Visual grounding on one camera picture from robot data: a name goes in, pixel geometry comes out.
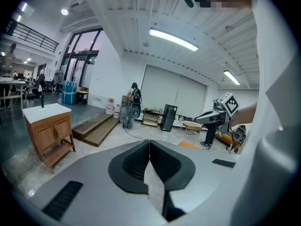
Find black bin yellow lid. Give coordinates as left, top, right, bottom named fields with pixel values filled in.
left=76, top=90, right=89, bottom=105

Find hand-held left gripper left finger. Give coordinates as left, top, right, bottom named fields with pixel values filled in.
left=21, top=139, right=165, bottom=226

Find blue barrel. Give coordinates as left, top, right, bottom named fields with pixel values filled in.
left=61, top=80, right=77, bottom=105

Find black framed glass doors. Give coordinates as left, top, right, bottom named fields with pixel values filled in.
left=60, top=28, right=104, bottom=94

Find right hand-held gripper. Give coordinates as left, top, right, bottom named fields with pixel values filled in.
left=194, top=92, right=239, bottom=136

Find wooden vanity cabinet white sink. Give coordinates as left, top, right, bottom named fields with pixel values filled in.
left=23, top=102, right=76, bottom=169

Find black and grey standing machine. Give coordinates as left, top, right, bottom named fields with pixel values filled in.
left=119, top=82, right=142, bottom=129

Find wooden platform steps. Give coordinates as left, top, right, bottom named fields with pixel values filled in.
left=71, top=113, right=120, bottom=148

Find small wooden table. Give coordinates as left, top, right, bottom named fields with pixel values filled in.
left=182, top=121, right=203, bottom=136

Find long ceiling light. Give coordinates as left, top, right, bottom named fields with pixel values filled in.
left=223, top=70, right=241, bottom=86
left=149, top=28, right=199, bottom=52

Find wooden shelf rack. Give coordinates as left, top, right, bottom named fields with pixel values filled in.
left=142, top=107, right=163, bottom=128

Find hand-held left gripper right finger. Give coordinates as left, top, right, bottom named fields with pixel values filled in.
left=150, top=139, right=238, bottom=215

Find black glass door cabinet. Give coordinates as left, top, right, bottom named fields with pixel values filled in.
left=159, top=104, right=178, bottom=133

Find orange brown sofa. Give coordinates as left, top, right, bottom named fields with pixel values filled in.
left=215, top=125, right=247, bottom=152

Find black mezzanine railing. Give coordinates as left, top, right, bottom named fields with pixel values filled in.
left=4, top=20, right=59, bottom=54

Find person's right forearm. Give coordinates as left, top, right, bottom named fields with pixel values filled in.
left=230, top=102, right=258, bottom=128

